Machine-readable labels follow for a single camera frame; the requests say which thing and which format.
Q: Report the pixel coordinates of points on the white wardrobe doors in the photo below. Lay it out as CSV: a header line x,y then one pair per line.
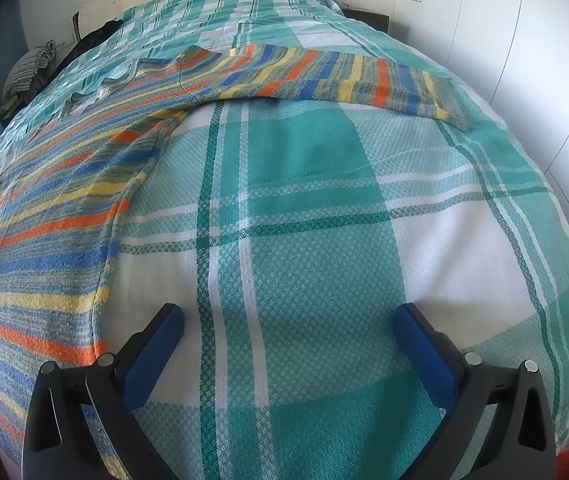
x,y
514,60

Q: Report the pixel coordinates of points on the striped knit sweater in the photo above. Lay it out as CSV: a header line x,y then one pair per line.
x,y
64,200

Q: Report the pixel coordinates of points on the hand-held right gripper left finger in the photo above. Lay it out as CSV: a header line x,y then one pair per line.
x,y
157,355

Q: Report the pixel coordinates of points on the teal plaid bed blanket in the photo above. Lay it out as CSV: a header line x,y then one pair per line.
x,y
314,210

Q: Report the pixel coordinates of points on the dark wooden nightstand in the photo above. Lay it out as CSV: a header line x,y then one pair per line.
x,y
369,17

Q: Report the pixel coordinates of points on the dark cloth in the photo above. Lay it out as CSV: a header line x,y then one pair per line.
x,y
89,40

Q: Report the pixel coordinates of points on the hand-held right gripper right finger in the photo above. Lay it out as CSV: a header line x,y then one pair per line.
x,y
427,360

